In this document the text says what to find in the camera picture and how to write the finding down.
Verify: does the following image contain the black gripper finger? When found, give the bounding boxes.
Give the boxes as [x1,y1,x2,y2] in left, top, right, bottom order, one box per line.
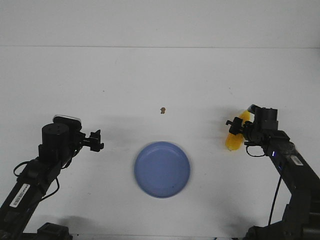
[90,141,104,152]
[229,126,243,136]
[225,117,243,128]
[89,129,101,141]

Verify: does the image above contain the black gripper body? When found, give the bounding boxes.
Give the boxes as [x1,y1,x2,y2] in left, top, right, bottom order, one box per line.
[38,122,91,163]
[242,107,278,144]

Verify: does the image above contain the yellow corn cob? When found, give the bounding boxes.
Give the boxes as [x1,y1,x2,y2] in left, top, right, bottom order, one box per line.
[225,110,251,151]

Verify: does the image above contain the blue round plate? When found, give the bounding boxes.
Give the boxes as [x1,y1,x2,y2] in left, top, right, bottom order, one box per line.
[133,141,191,199]

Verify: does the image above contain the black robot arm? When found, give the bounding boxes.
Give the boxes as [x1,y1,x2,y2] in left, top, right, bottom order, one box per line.
[94,105,320,240]
[0,122,104,240]

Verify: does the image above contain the small brown table stain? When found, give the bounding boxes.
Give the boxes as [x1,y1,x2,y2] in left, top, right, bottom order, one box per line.
[160,107,166,114]

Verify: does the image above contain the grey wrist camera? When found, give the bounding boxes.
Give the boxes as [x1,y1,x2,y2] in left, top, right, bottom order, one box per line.
[247,104,260,114]
[52,114,82,129]

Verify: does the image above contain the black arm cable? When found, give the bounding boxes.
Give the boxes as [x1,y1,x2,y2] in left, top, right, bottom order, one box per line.
[12,159,61,201]
[243,141,285,226]

